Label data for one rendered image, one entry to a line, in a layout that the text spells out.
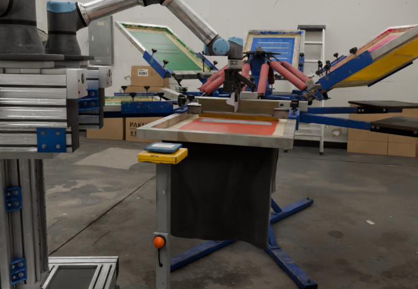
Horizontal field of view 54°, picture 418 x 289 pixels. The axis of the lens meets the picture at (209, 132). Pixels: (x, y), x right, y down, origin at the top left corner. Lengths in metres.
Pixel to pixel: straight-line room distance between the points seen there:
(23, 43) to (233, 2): 5.12
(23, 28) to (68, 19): 0.50
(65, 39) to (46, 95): 0.55
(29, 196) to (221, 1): 5.06
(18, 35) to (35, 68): 0.10
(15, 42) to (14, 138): 0.31
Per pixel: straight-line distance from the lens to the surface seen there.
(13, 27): 1.38
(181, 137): 1.51
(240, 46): 2.02
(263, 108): 2.02
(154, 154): 1.30
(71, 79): 1.32
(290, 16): 6.18
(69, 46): 1.85
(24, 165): 1.68
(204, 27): 1.86
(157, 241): 1.40
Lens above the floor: 1.25
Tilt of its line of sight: 10 degrees down
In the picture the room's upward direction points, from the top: 1 degrees clockwise
